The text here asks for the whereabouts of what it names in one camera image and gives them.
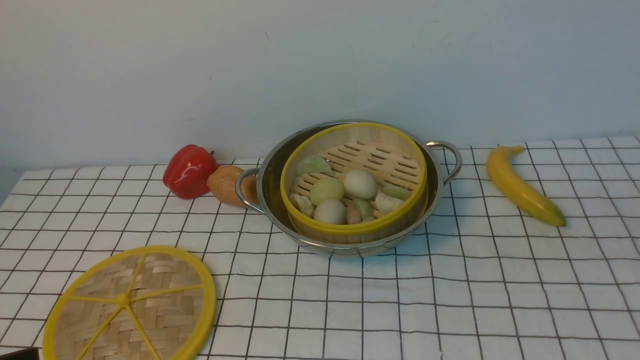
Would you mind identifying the bamboo steamer basket yellow rim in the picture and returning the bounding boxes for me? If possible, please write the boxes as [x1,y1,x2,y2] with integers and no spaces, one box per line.
[279,121,428,244]

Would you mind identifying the woven bamboo steamer lid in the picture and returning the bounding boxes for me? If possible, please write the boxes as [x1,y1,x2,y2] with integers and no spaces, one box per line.
[42,245,217,360]

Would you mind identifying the pale green round bun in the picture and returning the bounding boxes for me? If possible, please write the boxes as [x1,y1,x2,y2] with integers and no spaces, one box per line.
[308,177,345,207]

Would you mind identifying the green leaf dumpling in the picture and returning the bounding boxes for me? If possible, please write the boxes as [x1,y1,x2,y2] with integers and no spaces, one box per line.
[295,154,334,176]

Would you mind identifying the beige folded dumpling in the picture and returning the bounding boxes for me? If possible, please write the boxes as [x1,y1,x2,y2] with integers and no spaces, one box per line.
[289,193,316,218]

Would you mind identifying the white bun front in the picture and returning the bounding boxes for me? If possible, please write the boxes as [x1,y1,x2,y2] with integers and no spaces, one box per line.
[313,199,346,225]

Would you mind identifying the white round bun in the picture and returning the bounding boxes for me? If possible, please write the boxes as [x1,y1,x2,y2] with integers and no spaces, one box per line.
[343,169,378,200]

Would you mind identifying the brown potato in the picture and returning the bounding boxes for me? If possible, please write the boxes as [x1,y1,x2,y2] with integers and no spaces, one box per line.
[206,164,259,208]

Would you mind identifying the red bell pepper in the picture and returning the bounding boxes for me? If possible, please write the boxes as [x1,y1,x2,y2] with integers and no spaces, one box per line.
[162,144,220,199]

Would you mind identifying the white checkered tablecloth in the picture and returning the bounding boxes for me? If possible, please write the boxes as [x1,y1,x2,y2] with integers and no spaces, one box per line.
[0,136,640,360]

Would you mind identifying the yellow banana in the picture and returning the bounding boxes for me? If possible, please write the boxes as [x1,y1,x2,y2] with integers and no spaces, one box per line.
[486,145,567,227]

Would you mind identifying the stainless steel two-handled pot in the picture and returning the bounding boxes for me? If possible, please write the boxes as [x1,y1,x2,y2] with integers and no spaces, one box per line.
[234,121,463,259]

